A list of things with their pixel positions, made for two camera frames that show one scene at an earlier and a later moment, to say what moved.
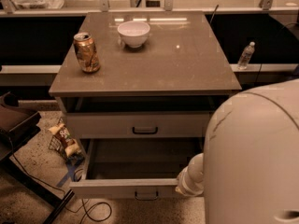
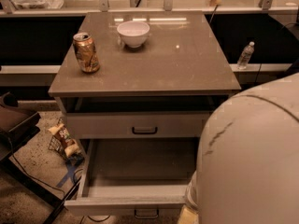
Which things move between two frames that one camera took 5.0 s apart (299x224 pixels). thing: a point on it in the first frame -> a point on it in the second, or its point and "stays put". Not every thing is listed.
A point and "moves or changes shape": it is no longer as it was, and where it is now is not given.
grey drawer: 136,125 stays put
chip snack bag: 70,145 stays put
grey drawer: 134,168 moves or changes shape
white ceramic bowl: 135,34 stays put
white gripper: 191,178 -> 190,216
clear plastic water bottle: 246,55 stays put
